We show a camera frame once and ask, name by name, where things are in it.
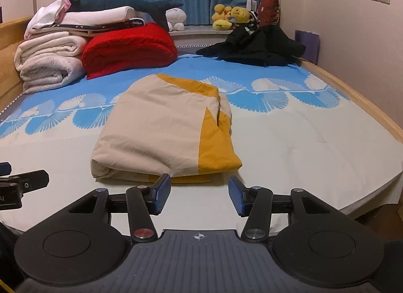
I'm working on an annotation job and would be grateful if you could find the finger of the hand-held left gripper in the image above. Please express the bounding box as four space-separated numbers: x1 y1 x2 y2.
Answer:
0 162 50 192

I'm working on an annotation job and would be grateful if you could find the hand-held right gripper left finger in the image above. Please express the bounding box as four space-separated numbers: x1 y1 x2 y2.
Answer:
68 173 172 244

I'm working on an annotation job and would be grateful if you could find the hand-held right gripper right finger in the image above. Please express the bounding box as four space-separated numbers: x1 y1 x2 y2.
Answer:
228 176 334 243

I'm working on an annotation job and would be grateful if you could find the beige and yellow hoodie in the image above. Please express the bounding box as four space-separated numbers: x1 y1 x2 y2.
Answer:
90 73 243 185

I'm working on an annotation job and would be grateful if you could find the black clothes pile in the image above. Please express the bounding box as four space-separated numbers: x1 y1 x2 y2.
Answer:
196 25 307 67

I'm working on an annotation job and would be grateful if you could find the grey fleece folded blanket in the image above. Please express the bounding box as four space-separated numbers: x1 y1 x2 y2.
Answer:
19 55 87 94

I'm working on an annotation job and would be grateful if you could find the cream folded blanket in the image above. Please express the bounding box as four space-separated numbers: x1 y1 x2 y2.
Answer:
13 31 87 73

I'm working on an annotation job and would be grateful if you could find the red folded blanket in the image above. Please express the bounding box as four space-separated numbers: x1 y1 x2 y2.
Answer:
82 22 178 80

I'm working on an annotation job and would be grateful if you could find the white window ledge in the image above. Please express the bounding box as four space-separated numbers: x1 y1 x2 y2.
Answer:
168 25 240 57

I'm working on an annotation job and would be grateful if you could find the pink and white garment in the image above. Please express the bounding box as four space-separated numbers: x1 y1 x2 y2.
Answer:
24 0 72 40

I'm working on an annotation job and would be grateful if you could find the navy cloth with white trim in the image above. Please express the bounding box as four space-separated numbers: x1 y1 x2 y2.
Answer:
31 17 148 35

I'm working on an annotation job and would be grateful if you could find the white plush toy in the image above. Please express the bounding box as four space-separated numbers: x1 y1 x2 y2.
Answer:
166 8 186 32

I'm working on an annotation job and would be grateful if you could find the yellow duck plush toy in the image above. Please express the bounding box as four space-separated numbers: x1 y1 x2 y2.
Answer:
212 4 235 30

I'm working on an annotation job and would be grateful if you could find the white pillow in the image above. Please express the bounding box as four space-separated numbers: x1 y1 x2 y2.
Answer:
61 6 141 24

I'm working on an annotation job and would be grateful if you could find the yellow bear plush toy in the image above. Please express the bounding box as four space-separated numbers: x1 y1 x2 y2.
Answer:
228 6 252 25

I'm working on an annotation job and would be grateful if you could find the dark red plush cushion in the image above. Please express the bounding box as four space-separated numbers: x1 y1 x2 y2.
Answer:
256 0 281 27

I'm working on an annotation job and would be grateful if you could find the wooden bed frame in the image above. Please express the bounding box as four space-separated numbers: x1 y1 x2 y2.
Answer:
0 17 403 221

